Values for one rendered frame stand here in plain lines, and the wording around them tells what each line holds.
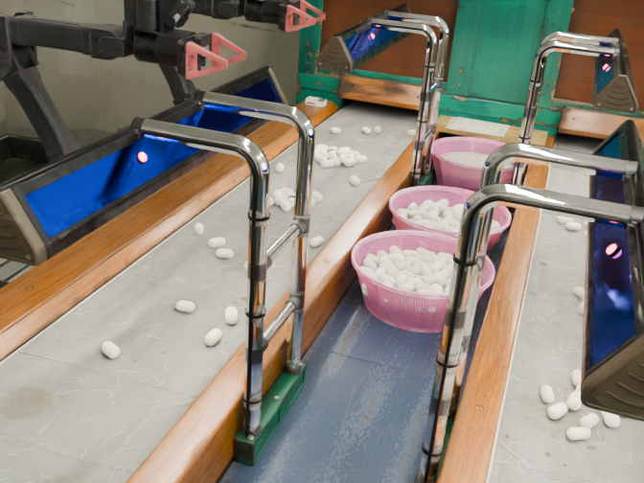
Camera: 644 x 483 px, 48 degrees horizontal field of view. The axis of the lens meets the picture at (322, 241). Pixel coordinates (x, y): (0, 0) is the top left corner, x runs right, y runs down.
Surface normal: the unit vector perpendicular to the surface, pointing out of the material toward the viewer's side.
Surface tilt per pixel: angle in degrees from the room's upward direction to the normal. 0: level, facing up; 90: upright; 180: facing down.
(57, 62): 90
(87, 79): 90
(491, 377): 0
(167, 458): 0
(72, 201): 58
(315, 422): 0
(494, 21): 90
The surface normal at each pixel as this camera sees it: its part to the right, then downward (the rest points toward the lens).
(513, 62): -0.33, 0.39
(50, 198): 0.83, -0.31
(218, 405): 0.07, -0.90
